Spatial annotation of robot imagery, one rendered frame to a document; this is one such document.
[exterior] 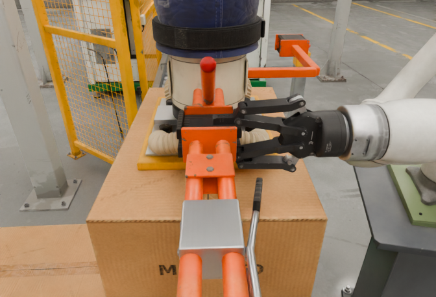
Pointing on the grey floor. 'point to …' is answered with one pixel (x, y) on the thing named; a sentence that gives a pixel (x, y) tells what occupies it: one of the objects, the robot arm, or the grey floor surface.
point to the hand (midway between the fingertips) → (211, 137)
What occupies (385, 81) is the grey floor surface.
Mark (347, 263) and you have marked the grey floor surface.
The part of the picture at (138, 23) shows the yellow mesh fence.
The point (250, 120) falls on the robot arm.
